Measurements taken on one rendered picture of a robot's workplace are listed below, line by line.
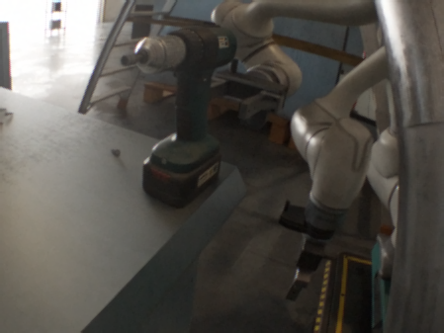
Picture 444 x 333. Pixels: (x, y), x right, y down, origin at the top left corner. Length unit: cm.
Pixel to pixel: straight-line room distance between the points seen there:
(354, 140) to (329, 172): 7
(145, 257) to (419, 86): 31
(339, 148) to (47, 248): 47
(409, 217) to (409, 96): 8
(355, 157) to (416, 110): 37
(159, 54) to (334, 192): 39
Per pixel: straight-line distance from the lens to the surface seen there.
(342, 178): 56
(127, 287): 34
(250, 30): 73
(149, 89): 278
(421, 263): 20
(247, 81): 59
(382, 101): 147
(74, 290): 33
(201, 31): 38
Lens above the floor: 91
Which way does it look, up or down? 29 degrees down
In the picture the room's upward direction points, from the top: 10 degrees clockwise
